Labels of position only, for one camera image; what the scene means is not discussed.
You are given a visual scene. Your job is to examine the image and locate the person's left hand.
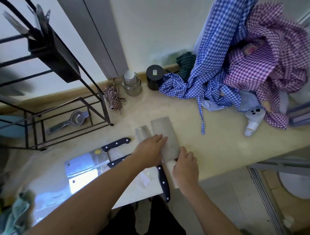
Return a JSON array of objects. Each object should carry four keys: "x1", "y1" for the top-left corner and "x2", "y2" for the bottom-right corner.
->
[{"x1": 132, "y1": 134, "x2": 168, "y2": 169}]

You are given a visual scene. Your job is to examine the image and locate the silver metal squeezer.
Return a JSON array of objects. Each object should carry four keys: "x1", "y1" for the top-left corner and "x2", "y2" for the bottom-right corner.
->
[{"x1": 46, "y1": 110, "x2": 90, "y2": 135}]

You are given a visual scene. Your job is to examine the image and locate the teal rag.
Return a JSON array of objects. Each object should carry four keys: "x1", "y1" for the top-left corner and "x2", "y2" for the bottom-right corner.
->
[{"x1": 0, "y1": 190, "x2": 36, "y2": 235}]

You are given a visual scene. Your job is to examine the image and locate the white round basin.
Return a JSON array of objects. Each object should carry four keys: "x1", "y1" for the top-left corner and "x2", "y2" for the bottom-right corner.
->
[{"x1": 278, "y1": 169, "x2": 310, "y2": 200}]

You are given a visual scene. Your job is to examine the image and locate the purple checked cloth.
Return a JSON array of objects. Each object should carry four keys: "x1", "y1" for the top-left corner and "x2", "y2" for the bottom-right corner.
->
[{"x1": 224, "y1": 2, "x2": 310, "y2": 130}]

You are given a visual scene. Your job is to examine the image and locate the pale blue cloth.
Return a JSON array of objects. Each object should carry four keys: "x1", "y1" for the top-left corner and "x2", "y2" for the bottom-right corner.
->
[{"x1": 201, "y1": 91, "x2": 262, "y2": 112}]

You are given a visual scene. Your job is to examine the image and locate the dark green striped cloth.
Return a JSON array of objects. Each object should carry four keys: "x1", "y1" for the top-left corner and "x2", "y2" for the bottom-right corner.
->
[{"x1": 176, "y1": 51, "x2": 197, "y2": 82}]

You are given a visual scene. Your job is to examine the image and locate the metal sliding door track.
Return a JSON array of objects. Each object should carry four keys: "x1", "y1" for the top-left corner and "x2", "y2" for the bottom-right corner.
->
[{"x1": 247, "y1": 166, "x2": 289, "y2": 235}]

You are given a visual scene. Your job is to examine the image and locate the person's black trousers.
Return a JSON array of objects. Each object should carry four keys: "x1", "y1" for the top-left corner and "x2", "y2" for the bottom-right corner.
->
[{"x1": 98, "y1": 195, "x2": 187, "y2": 235}]

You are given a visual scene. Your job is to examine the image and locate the blue spray bottle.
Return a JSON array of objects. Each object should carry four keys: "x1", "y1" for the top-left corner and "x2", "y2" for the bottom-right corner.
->
[{"x1": 0, "y1": 115, "x2": 26, "y2": 138}]

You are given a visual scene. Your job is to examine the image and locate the brown-handled cleaver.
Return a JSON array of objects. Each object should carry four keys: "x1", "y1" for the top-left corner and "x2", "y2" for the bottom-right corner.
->
[{"x1": 150, "y1": 117, "x2": 181, "y2": 163}]

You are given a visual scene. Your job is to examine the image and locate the person's right forearm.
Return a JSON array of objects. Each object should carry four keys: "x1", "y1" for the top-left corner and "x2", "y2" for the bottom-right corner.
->
[{"x1": 180, "y1": 185, "x2": 243, "y2": 235}]

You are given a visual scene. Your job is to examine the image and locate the black metal knife rack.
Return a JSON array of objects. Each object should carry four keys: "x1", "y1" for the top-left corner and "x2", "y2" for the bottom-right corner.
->
[{"x1": 0, "y1": 0, "x2": 114, "y2": 151}]

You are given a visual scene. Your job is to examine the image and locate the red plaid fabric pouch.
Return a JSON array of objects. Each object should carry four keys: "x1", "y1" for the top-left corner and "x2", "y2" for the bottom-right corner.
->
[{"x1": 103, "y1": 85, "x2": 126, "y2": 111}]

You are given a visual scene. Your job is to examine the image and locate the glass jar with white lid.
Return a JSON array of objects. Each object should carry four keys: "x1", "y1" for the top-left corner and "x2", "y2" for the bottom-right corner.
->
[{"x1": 122, "y1": 70, "x2": 143, "y2": 97}]

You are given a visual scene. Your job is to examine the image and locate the black-handled cleaver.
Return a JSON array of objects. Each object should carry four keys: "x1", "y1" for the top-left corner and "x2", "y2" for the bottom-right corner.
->
[
  {"x1": 64, "y1": 137, "x2": 132, "y2": 179},
  {"x1": 67, "y1": 154, "x2": 132, "y2": 195}
]

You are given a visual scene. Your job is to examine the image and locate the person's left forearm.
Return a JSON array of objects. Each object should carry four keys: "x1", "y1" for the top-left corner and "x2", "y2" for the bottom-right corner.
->
[{"x1": 24, "y1": 155, "x2": 146, "y2": 235}]

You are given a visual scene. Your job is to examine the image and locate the blue checked cloth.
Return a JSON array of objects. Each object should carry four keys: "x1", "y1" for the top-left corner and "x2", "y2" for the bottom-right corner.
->
[{"x1": 159, "y1": 0, "x2": 264, "y2": 135}]

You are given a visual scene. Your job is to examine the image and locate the black round canister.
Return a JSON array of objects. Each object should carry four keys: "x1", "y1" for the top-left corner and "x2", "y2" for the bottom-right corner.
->
[{"x1": 146, "y1": 65, "x2": 165, "y2": 91}]

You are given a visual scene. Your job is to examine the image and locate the white handheld device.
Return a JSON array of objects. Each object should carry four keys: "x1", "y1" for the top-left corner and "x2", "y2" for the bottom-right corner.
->
[{"x1": 244, "y1": 107, "x2": 266, "y2": 137}]

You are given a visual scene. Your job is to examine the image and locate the grey sliding door frame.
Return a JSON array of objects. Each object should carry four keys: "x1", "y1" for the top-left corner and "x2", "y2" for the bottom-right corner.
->
[{"x1": 57, "y1": 0, "x2": 129, "y2": 80}]

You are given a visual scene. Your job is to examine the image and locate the silver metal fork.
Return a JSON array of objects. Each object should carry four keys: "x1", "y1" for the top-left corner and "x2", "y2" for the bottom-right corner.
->
[{"x1": 2, "y1": 10, "x2": 37, "y2": 40}]

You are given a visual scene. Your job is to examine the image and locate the person's right hand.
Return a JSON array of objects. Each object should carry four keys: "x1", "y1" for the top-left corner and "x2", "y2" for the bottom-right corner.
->
[{"x1": 172, "y1": 146, "x2": 200, "y2": 194}]

